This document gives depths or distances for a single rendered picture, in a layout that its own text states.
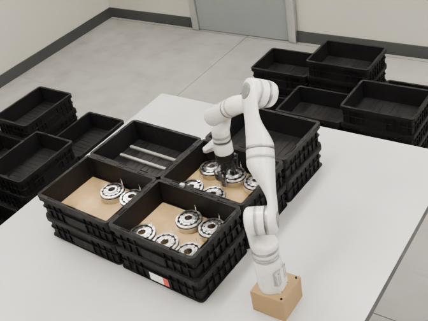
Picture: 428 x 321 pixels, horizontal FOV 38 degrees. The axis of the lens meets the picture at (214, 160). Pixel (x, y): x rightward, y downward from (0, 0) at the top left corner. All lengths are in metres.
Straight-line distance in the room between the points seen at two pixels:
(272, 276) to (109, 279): 0.69
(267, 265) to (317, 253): 0.39
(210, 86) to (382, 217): 2.71
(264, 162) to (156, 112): 1.49
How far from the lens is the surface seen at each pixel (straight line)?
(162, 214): 2.46
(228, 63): 5.26
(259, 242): 1.99
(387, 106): 3.57
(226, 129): 2.36
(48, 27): 6.12
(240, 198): 2.45
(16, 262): 2.70
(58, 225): 2.62
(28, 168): 3.63
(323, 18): 5.27
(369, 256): 2.37
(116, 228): 2.30
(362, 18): 5.13
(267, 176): 1.95
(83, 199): 2.66
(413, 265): 3.33
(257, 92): 2.02
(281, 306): 2.12
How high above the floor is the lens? 2.38
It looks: 35 degrees down
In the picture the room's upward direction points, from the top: 11 degrees counter-clockwise
